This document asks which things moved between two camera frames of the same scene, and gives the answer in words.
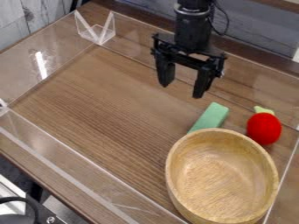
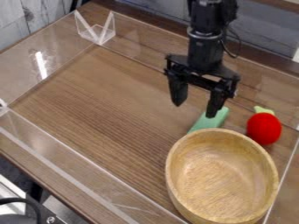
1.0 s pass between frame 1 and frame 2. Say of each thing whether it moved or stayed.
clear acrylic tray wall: stayed
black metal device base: stayed
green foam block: stayed
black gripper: moved
